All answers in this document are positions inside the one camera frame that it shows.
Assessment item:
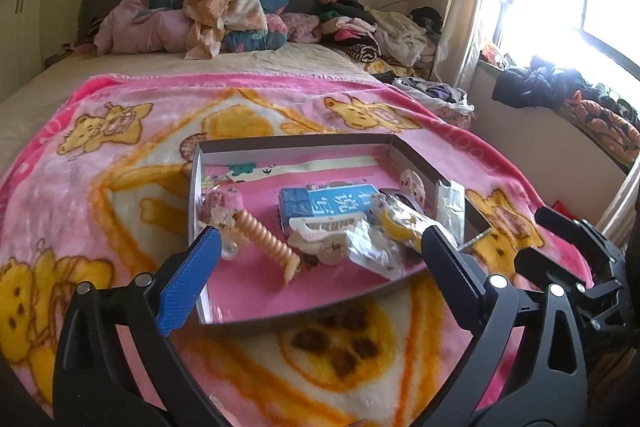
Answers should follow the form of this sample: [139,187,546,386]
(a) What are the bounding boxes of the white claw hair clip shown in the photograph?
[288,211,366,265]

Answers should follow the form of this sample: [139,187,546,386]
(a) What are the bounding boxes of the pink pom-pom hair tie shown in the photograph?
[198,185,246,228]

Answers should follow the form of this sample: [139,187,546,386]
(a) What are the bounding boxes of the orange floral cloth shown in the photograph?
[182,0,268,61]

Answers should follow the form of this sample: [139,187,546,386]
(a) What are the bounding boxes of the yellow rings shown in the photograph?
[344,192,459,281]

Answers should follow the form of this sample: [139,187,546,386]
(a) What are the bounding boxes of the dark teal floral quilt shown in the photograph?
[134,0,290,60]

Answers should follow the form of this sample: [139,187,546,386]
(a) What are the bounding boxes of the shallow cardboard box tray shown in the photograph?
[188,132,494,327]

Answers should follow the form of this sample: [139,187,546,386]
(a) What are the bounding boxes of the laundry basket with clothes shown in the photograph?
[393,77,474,130]

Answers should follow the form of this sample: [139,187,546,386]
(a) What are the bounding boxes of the blue small box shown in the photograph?
[279,187,314,234]

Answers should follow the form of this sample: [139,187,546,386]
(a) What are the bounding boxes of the pink pillow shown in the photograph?
[93,0,192,55]

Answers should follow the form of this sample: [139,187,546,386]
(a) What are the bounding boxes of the beige spiral hair clip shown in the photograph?
[232,209,302,285]

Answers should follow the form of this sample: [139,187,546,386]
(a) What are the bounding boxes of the polka dot fabric bow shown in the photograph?
[378,169,426,213]

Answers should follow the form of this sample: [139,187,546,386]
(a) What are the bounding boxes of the cream wardrobe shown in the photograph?
[1,0,42,101]

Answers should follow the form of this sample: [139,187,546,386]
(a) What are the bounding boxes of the pink bear fleece blanket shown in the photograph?
[1,72,590,426]

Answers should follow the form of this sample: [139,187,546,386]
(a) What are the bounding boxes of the dark clothes on sill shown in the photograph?
[491,56,588,109]

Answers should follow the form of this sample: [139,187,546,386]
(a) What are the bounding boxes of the clear plastic packet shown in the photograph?
[436,181,465,246]

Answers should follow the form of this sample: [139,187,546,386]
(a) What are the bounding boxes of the orange patterned cloth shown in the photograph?
[564,91,639,168]

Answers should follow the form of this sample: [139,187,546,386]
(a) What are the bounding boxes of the clear butterfly hair clip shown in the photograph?
[215,225,250,260]

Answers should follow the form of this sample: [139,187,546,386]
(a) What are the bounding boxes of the pile of clothes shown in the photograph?
[282,0,446,80]

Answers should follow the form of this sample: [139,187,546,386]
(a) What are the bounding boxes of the cream curtain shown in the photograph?
[433,0,483,91]

